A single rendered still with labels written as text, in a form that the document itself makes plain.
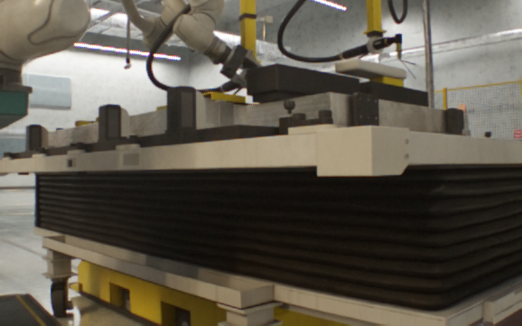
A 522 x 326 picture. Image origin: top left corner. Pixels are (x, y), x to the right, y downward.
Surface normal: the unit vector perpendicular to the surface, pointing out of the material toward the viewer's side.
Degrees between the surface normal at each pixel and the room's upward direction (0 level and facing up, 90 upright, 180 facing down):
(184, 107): 90
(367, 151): 90
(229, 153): 90
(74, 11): 95
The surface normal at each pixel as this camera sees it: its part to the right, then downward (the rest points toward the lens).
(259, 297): 0.68, -0.04
